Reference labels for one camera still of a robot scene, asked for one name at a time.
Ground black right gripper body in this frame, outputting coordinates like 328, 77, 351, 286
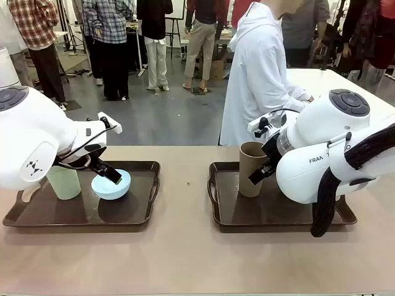
261, 131, 281, 167

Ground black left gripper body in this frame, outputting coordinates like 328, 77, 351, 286
55, 142, 108, 174

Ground brown tall cup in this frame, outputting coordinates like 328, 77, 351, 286
239, 141, 268, 197

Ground light blue bowl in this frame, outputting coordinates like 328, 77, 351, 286
91, 168, 131, 201

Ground light green tall cup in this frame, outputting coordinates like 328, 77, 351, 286
46, 165, 81, 200

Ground person's right forearm white sleeve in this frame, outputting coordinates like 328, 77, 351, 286
286, 83, 309, 109

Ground dark brown plastic tray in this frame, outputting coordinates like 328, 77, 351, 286
207, 162, 358, 234
2, 160, 161, 228

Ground person in white hoodie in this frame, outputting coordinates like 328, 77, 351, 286
219, 1, 314, 146

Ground white table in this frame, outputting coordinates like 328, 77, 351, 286
285, 68, 395, 124

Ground cardboard box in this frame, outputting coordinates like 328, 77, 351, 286
209, 58, 230, 81

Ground black tripod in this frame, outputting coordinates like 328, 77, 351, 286
55, 0, 93, 78

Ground person in blue plaid shirt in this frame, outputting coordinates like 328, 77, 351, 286
81, 0, 137, 102

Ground white round appliance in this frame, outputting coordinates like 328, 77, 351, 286
0, 46, 22, 90

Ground person in grey t-shirt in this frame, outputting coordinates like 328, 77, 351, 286
279, 0, 331, 69

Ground person in khaki trousers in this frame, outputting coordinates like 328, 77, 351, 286
183, 0, 228, 93

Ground person black top white trousers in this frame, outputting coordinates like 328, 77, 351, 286
136, 0, 174, 92

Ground person in red plaid shirt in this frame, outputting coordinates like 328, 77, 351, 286
7, 0, 68, 111

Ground black easel with whiteboard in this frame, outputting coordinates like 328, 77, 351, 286
165, 0, 186, 60

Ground person in dark patterned clothes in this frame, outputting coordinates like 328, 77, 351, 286
336, 0, 395, 81

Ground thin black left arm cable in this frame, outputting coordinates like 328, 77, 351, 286
56, 124, 119, 171

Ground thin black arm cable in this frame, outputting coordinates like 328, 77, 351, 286
270, 107, 302, 120
56, 124, 119, 171

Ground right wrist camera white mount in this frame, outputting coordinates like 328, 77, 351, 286
248, 113, 278, 138

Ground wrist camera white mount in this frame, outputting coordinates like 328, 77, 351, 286
97, 112, 122, 135
248, 113, 278, 138

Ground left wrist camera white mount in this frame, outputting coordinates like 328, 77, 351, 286
97, 112, 122, 135

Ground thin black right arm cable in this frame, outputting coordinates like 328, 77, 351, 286
270, 107, 302, 120

